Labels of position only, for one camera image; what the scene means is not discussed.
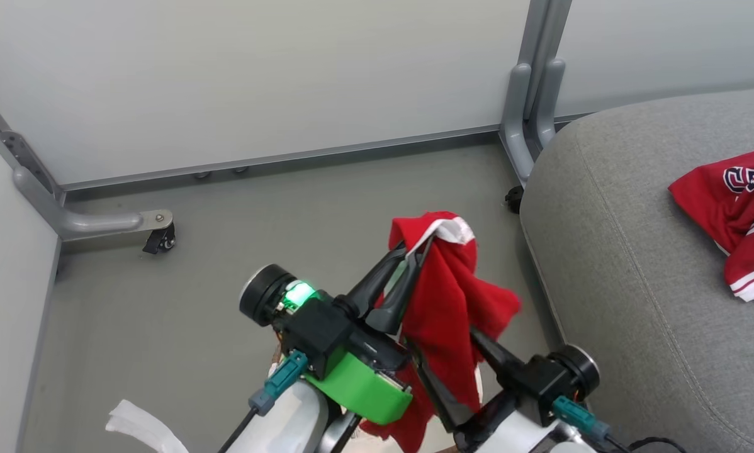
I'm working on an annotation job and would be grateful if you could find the grey metal hinge bracket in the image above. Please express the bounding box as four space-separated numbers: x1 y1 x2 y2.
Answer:
1 130 63 199

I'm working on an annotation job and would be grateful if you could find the grey fabric sofa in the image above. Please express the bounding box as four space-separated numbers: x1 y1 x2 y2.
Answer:
519 87 754 453

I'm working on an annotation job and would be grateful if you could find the plain red garment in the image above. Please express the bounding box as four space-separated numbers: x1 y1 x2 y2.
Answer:
359 211 522 453

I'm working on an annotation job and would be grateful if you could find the grey curved partition leg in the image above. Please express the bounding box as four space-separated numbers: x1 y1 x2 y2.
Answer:
536 58 566 149
499 62 535 186

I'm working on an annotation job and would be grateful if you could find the right cable with teal connector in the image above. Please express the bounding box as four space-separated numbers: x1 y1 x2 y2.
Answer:
552 395 687 453

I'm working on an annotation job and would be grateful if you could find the white cloth strip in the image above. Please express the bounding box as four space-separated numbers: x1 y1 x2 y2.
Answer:
105 399 190 453

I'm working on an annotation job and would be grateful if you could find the cable with teal connector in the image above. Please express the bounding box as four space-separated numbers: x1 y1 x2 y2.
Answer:
218 350 309 453
552 395 687 453

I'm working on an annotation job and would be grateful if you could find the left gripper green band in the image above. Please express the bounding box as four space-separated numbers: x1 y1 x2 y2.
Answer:
239 237 434 426

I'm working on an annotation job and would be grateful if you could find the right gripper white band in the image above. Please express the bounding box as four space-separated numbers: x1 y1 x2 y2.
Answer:
408 327 601 441

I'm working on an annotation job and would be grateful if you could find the grey metal partition post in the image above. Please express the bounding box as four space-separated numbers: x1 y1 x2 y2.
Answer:
519 0 573 120

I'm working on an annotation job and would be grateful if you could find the red white striped jersey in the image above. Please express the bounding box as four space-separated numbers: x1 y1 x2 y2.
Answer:
668 148 754 322

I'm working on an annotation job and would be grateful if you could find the grey partition bottom rail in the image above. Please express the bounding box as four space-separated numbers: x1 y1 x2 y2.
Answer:
59 124 502 193

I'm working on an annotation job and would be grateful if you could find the left cable with teal connector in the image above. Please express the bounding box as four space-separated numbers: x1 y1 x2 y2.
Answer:
218 350 309 453

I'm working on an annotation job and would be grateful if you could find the white plastic laundry basket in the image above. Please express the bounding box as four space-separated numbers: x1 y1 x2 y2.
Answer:
267 340 485 453

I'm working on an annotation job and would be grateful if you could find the grey partition leg with plate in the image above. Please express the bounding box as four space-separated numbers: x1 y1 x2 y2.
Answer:
12 167 174 243

